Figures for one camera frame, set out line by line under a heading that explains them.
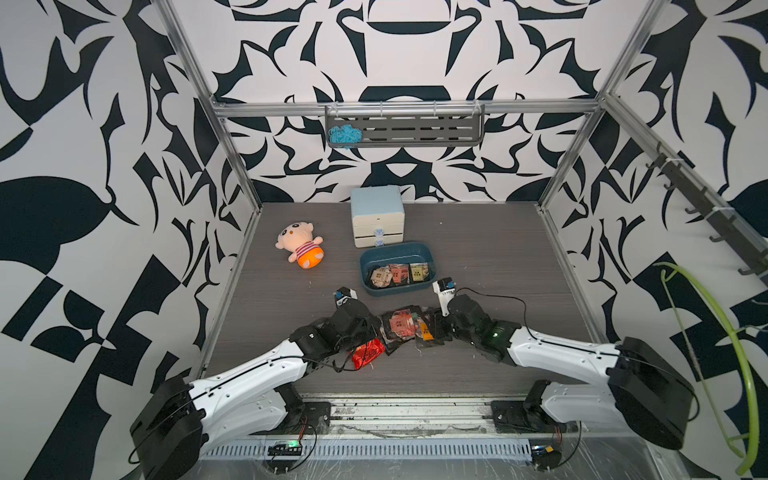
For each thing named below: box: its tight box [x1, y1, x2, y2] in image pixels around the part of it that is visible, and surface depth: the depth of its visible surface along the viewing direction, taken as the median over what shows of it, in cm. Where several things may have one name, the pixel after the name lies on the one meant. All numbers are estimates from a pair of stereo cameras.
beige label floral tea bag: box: [370, 266, 393, 288], surface depth 101 cm
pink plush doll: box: [275, 221, 325, 269], surface depth 103 cm
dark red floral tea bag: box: [379, 305, 422, 356], surface depth 89 cm
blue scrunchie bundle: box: [328, 124, 363, 150], surface depth 93 cm
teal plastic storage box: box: [359, 242, 437, 296], surface depth 102 cm
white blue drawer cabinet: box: [350, 186, 405, 248], surface depth 102 cm
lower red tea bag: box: [352, 338, 386, 370], surface depth 85 cm
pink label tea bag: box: [389, 264, 409, 283], surface depth 101 cm
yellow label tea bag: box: [410, 262, 429, 281], surface depth 102 cm
